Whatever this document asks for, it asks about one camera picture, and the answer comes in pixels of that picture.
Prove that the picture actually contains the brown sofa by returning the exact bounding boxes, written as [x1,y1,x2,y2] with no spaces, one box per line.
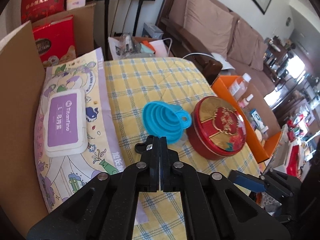
[156,0,275,96]

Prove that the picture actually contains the purple wet wipes pack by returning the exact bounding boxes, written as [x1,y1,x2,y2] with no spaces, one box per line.
[34,47,149,227]

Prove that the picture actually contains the blue collapsible silicone funnel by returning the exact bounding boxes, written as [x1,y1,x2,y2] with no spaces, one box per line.
[142,101,192,144]

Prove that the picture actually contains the red round tin box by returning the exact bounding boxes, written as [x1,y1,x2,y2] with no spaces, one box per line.
[187,96,246,160]

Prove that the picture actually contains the red chocolate gift box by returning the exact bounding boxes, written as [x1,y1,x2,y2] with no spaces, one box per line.
[33,16,76,68]

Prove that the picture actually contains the blue white small box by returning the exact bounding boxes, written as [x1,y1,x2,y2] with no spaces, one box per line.
[250,109,265,129]

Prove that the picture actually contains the orange cardboard box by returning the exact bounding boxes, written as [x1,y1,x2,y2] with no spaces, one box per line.
[212,76,281,163]

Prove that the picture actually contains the box of clutter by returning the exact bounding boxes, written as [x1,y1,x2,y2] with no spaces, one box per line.
[108,34,174,60]

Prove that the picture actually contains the large brown cardboard box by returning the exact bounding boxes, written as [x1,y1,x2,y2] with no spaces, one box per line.
[1,22,48,237]

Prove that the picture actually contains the small pink nail bottle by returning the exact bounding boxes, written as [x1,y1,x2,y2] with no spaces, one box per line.
[238,94,254,109]

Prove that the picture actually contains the clear plastic bottle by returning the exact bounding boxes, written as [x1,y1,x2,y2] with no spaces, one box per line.
[228,73,251,101]

